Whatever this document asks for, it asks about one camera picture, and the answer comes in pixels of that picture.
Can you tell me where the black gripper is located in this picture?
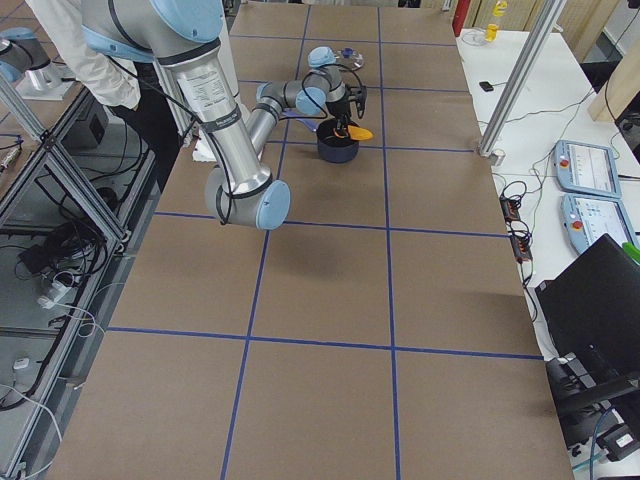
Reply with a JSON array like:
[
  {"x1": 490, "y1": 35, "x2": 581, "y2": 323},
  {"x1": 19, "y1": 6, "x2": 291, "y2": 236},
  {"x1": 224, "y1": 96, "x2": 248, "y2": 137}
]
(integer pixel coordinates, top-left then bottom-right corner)
[{"x1": 326, "y1": 98, "x2": 350, "y2": 137}]

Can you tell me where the yellow toy corn cob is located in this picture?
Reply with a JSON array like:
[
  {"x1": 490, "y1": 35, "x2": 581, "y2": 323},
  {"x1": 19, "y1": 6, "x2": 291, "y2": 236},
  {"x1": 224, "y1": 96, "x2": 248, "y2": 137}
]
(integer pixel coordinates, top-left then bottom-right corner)
[{"x1": 333, "y1": 124, "x2": 374, "y2": 141}]

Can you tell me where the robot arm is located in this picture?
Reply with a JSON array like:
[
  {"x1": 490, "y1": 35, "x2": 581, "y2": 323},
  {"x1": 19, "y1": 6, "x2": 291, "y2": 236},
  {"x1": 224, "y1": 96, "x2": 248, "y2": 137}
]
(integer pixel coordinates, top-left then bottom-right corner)
[{"x1": 81, "y1": 1, "x2": 351, "y2": 230}]

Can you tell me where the dark blue saucepan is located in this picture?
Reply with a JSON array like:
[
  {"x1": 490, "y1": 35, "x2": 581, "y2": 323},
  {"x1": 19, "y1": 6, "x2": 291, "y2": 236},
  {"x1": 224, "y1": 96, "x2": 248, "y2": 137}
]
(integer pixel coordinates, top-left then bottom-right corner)
[{"x1": 279, "y1": 110, "x2": 362, "y2": 165}]

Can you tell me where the small black square pad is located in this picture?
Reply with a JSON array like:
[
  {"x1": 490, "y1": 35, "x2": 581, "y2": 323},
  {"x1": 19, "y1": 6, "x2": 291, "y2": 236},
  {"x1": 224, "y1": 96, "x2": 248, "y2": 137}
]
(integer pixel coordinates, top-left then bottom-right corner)
[{"x1": 479, "y1": 81, "x2": 494, "y2": 92}]

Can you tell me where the person in dark apron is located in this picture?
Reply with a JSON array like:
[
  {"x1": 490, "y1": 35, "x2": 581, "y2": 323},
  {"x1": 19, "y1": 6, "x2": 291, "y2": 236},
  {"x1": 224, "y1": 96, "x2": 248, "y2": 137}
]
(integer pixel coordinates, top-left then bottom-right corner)
[{"x1": 27, "y1": 0, "x2": 182, "y2": 189}]

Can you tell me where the black power strip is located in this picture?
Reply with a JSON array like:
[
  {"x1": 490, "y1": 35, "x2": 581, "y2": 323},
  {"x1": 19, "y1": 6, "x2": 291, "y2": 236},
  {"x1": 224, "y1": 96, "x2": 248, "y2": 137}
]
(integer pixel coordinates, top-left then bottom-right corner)
[{"x1": 499, "y1": 195, "x2": 533, "y2": 264}]

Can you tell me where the far blue teach pendant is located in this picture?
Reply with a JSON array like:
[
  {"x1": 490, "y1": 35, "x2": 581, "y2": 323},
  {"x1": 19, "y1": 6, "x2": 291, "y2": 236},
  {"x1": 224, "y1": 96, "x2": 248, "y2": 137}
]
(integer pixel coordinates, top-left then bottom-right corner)
[{"x1": 553, "y1": 140, "x2": 622, "y2": 199}]

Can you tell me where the blue teach pendant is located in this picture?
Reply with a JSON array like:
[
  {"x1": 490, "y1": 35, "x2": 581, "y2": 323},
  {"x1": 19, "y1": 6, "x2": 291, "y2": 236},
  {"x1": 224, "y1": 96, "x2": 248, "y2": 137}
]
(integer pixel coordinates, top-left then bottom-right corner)
[
  {"x1": 561, "y1": 193, "x2": 639, "y2": 254},
  {"x1": 553, "y1": 140, "x2": 622, "y2": 199}
]

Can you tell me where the near blue teach pendant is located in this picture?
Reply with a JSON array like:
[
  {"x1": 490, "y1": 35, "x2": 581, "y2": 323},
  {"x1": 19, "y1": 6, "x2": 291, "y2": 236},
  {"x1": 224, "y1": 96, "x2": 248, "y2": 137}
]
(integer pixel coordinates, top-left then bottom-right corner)
[{"x1": 561, "y1": 193, "x2": 639, "y2": 254}]

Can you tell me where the black laptop monitor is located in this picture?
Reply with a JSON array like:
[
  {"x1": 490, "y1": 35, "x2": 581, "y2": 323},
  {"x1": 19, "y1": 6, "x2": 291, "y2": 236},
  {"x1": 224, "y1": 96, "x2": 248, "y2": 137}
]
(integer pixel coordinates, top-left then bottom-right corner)
[{"x1": 535, "y1": 234, "x2": 639, "y2": 370}]

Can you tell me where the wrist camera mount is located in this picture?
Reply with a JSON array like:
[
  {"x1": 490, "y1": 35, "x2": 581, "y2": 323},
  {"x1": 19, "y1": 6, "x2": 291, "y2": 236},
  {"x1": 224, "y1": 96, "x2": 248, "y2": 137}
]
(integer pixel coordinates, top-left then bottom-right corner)
[{"x1": 346, "y1": 86, "x2": 368, "y2": 119}]

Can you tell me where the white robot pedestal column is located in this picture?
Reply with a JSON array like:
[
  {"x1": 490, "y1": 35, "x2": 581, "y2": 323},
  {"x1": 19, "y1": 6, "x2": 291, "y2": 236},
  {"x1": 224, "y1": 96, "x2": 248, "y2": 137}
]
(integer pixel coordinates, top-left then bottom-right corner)
[{"x1": 189, "y1": 29, "x2": 269, "y2": 166}]

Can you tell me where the aluminium frame post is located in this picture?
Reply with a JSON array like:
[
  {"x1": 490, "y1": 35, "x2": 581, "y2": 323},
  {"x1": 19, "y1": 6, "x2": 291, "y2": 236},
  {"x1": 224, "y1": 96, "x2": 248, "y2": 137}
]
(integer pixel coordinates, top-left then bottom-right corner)
[{"x1": 477, "y1": 0, "x2": 567, "y2": 166}]

